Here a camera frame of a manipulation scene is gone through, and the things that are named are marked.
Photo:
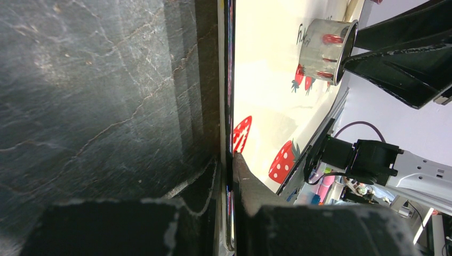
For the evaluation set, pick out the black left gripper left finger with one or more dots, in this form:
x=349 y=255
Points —
x=186 y=224

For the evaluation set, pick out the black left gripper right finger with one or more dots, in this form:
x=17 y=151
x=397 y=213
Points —
x=266 y=224

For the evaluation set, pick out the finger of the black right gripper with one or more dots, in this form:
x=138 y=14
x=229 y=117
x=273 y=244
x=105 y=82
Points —
x=413 y=76
x=426 y=21

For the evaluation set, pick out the metal ring cutter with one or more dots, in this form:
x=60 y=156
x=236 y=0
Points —
x=325 y=46

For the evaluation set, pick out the strawberry print enamel tray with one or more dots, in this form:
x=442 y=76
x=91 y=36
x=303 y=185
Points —
x=269 y=111

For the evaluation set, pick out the dough scrap strip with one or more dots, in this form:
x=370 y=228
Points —
x=351 y=7

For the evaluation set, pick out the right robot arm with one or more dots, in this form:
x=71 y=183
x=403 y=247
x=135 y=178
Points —
x=379 y=163

